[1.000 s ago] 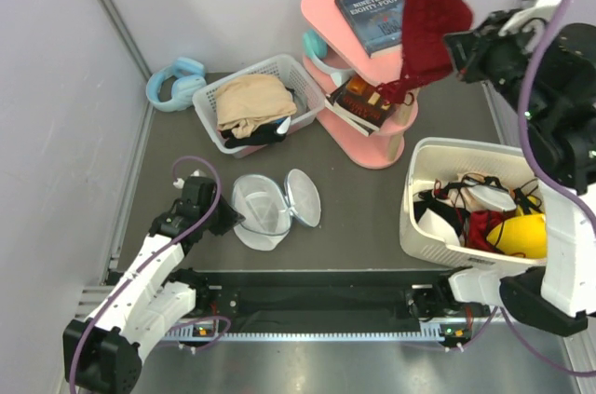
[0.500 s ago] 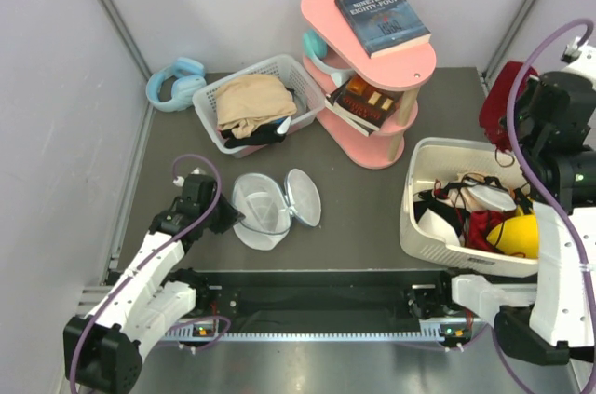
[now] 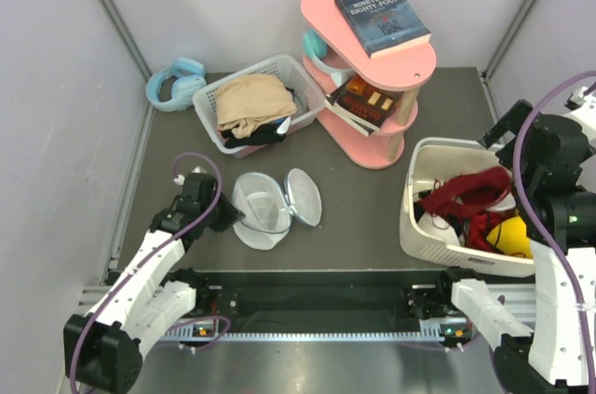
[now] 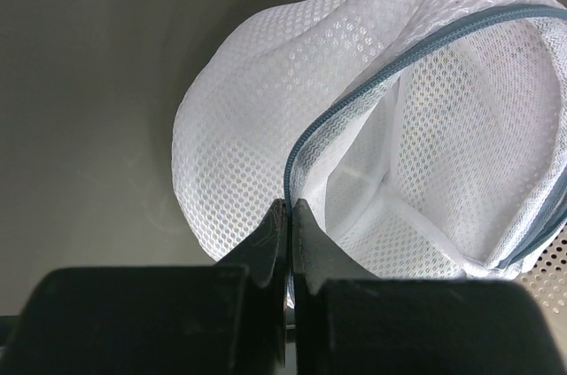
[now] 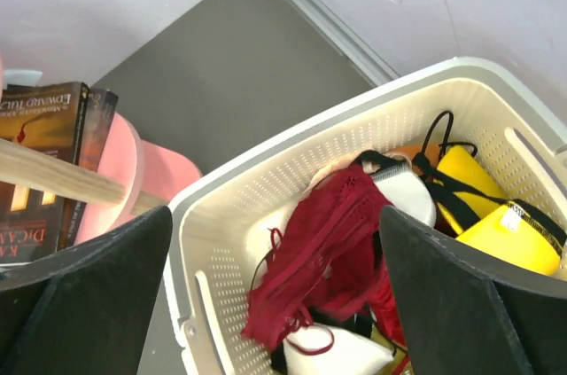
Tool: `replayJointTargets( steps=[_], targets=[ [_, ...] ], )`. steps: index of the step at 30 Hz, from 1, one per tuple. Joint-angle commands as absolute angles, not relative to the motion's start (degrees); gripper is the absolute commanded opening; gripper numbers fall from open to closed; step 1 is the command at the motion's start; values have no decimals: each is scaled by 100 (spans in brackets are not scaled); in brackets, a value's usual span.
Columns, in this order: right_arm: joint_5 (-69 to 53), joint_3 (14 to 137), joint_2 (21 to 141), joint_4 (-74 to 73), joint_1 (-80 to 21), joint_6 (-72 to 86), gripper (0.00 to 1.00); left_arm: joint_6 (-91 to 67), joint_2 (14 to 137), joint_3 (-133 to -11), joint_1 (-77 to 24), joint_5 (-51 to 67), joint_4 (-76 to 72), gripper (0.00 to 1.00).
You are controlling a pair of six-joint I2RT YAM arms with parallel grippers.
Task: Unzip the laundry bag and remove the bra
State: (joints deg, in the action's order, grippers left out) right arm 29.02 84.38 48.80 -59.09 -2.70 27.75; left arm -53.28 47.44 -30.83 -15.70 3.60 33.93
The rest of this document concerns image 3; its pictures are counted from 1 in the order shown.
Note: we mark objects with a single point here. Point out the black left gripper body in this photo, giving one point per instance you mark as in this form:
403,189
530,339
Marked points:
223,217

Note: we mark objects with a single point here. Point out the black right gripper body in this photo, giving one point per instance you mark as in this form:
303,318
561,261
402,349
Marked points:
513,121

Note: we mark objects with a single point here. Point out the white mesh laundry bag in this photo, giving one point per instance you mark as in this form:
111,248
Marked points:
270,207

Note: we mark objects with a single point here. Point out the red lace bra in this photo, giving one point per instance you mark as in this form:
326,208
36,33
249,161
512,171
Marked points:
468,194

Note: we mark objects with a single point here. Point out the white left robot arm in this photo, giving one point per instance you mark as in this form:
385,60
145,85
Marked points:
105,347

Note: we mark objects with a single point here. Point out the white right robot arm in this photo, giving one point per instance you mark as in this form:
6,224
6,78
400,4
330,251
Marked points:
545,157

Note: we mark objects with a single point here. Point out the cream plastic laundry basket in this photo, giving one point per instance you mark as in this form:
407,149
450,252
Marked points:
436,159

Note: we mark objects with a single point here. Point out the yellow bra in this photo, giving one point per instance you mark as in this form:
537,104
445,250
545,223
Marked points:
510,238

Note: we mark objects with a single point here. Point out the black garment in basket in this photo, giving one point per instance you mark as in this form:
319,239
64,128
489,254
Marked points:
263,135

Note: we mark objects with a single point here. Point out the beige folded garment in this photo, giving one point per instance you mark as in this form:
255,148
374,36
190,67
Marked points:
247,102

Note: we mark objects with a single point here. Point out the pink three-tier shelf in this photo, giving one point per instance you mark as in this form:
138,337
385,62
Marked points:
404,71

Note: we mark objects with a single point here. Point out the blue over-ear headphones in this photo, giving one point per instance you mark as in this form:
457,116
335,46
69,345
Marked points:
188,77

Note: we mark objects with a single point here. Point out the dark red paperback book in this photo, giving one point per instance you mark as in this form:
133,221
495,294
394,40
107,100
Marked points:
364,107

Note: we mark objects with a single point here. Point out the white perforated plastic basket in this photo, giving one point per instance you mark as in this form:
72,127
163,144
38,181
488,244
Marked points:
307,95

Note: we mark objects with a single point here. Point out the dark blue 1984 book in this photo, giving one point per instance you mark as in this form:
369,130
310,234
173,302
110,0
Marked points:
384,26

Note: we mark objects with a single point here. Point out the teal headphones on shelf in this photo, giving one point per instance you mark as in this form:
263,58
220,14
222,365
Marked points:
315,49

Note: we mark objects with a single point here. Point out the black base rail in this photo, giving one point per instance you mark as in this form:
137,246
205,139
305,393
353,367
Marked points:
324,302

